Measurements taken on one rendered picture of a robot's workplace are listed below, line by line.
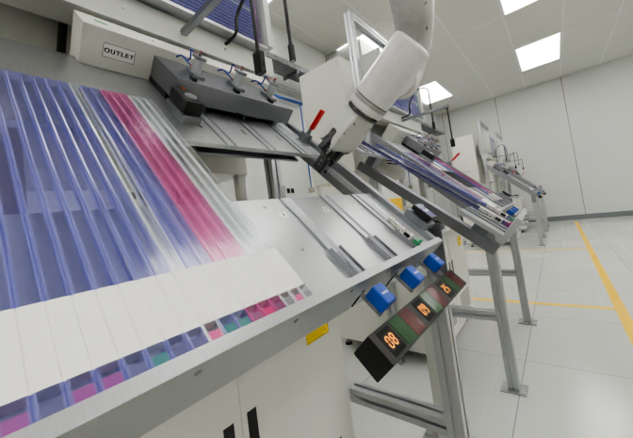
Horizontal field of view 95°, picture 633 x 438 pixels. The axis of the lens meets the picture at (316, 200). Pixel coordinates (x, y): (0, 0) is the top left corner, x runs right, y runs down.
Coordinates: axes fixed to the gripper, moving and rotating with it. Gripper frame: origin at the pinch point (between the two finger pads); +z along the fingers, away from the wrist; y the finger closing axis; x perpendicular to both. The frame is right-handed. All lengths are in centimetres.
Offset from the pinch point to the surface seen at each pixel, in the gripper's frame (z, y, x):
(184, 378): -5, 48, 31
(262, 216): -1.1, 29.3, 14.8
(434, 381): 33, -30, 58
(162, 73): 2.6, 28.0, -29.9
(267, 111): 1.7, 3.1, -22.8
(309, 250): -2.5, 26.5, 22.7
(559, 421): 28, -70, 96
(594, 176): -78, -749, 70
